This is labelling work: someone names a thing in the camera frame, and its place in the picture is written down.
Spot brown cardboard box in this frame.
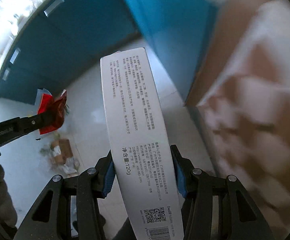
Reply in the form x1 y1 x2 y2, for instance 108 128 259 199
51 139 73 165

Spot white toothpaste box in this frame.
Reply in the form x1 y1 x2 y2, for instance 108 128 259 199
100 48 184 239

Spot red snack wrapper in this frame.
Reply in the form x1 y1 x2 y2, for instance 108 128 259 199
35 89 67 135

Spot blue kitchen cabinet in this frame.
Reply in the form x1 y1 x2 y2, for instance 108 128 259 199
0 0 218 104

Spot crumpled white bag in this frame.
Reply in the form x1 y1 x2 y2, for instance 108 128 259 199
59 157 80 175

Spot checkered tablecloth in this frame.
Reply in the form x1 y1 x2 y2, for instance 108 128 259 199
187 0 290 239

